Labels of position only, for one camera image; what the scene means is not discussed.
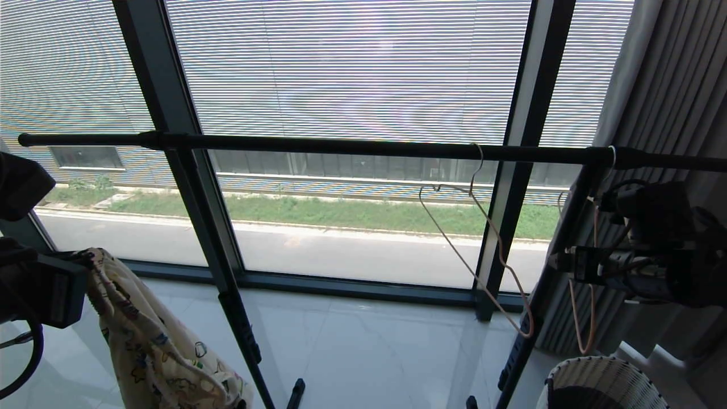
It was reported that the brown curtain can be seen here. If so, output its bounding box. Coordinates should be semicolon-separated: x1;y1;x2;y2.
537;0;727;398

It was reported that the window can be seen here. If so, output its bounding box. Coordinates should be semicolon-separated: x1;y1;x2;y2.
0;0;637;322

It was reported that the pink clothes hanger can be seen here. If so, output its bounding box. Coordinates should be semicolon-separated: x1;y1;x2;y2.
559;190;600;356
419;143;534;340

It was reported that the cream printed garment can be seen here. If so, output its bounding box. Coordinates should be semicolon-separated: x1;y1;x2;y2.
85;247;253;409

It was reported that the black clothes rack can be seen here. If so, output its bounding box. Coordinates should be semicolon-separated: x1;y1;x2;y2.
18;132;727;409

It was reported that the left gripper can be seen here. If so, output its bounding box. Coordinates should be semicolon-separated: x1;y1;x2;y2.
0;236;89;330

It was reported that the white laundry basket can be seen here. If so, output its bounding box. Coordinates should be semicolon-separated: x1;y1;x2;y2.
537;356;671;409

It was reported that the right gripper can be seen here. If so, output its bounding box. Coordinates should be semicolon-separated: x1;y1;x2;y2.
548;244;676;304

